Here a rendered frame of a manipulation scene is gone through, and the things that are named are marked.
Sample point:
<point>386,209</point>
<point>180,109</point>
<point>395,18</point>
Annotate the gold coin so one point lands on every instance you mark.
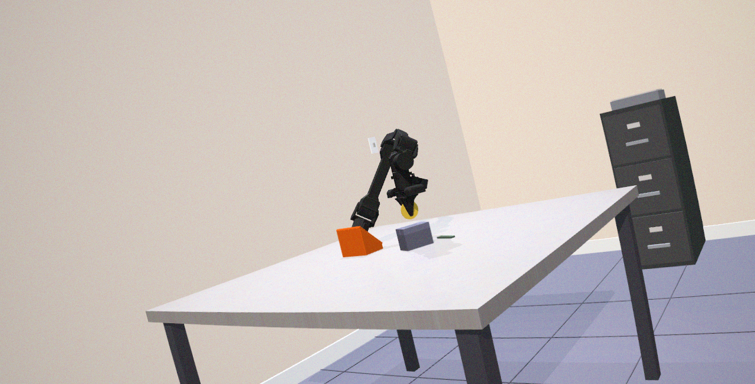
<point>405,213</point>

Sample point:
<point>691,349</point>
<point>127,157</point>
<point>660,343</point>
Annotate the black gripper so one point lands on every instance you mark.
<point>405,191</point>

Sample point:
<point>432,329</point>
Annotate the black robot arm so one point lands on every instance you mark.
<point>398,154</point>

